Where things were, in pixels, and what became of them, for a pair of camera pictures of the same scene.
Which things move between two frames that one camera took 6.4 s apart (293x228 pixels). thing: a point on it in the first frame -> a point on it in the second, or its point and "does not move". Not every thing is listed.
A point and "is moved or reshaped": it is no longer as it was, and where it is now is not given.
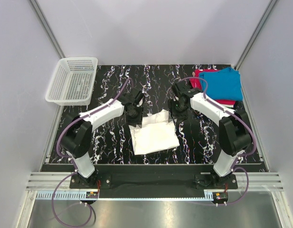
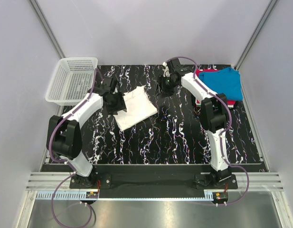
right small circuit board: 220,196 does not move
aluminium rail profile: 48,181 does not move
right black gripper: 175,113 -> 164,87
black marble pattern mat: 115,141 does not move
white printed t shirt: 156,133 is moved or reshaped
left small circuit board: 92,194 does not move
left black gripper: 134,118 -> 117,103
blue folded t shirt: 225,84 does not move
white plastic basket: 73,81 does not move
